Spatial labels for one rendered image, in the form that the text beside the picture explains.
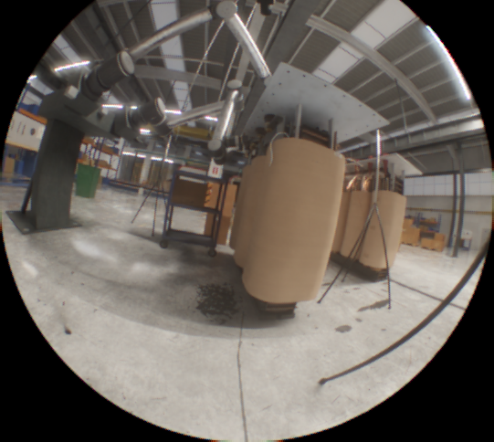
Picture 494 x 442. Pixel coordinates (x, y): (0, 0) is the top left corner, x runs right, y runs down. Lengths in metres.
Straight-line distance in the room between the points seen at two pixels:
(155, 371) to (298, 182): 1.05
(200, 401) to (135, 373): 0.25
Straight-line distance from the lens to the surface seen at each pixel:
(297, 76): 0.95
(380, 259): 2.39
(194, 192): 2.00
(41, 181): 2.10
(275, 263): 0.90
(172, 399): 0.77
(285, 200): 0.86
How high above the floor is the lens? 0.71
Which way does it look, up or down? 2 degrees up
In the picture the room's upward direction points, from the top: 11 degrees clockwise
